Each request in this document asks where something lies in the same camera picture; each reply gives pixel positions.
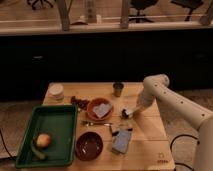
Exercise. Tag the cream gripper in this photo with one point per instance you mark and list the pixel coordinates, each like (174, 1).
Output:
(138, 109)

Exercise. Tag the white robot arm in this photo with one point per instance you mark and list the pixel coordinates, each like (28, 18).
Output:
(199, 117)

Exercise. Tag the grey cloth in bowl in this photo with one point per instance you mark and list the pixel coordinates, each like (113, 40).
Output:
(102, 109)

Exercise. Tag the orange bowl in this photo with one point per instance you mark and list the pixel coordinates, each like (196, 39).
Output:
(96, 102)

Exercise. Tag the purple bowl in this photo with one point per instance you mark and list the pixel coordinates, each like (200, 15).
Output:
(89, 146)

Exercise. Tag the metal cup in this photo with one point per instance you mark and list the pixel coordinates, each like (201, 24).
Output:
(117, 89)

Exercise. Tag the blue sponge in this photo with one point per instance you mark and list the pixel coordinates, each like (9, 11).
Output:
(121, 141)

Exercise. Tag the metal fork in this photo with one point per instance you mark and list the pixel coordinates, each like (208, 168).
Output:
(88, 123)

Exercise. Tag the dark grapes bunch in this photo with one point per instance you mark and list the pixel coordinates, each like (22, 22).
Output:
(80, 103)

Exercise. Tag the green plastic tray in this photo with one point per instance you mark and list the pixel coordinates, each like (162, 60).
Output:
(60, 123)

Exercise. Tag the white round container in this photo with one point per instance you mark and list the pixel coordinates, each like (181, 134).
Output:
(56, 91)

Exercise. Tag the red yellow apple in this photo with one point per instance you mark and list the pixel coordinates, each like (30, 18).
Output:
(43, 141)

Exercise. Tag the black office chair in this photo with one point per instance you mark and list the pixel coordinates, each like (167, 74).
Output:
(140, 6)

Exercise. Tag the green cucumber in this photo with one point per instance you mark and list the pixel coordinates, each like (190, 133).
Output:
(40, 155)

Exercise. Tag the black chair far right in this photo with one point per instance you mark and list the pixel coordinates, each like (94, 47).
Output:
(190, 4)

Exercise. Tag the black chair base left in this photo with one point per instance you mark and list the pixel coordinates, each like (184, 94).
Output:
(33, 3)

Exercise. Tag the wooden post middle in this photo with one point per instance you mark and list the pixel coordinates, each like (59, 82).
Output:
(124, 19)

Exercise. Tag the wooden post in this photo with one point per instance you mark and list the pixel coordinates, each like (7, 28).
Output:
(63, 13)
(124, 19)

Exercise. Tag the wooden post left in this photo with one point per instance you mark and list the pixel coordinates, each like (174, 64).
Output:
(63, 13)

